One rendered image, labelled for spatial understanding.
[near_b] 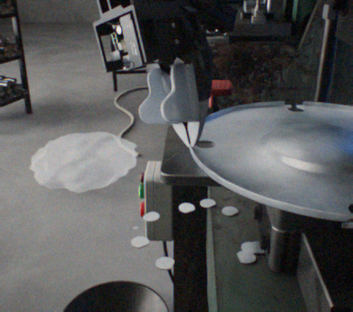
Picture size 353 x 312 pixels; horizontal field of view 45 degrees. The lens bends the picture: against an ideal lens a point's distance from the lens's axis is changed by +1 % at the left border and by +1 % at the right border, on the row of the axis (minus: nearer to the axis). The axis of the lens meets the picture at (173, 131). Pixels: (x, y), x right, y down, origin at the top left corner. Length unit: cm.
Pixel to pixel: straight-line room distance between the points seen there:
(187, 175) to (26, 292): 114
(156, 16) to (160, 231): 47
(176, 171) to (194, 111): 7
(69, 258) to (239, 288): 115
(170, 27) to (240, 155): 15
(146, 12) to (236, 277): 30
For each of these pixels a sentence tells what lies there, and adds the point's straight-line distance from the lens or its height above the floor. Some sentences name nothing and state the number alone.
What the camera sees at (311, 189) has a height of 78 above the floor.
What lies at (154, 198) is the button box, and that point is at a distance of 75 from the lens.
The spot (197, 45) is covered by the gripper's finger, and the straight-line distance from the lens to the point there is 43.
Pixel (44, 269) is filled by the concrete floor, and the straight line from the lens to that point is 157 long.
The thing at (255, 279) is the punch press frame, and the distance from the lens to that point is 51.
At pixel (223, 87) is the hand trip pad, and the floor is 76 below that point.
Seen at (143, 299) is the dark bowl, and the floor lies 4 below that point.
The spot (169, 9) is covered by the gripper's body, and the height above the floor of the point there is 93.
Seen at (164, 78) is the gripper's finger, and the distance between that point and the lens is 47.
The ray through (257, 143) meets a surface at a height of 78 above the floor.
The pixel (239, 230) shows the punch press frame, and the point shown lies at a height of 64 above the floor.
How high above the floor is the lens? 97
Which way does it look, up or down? 22 degrees down
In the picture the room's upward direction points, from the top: straight up
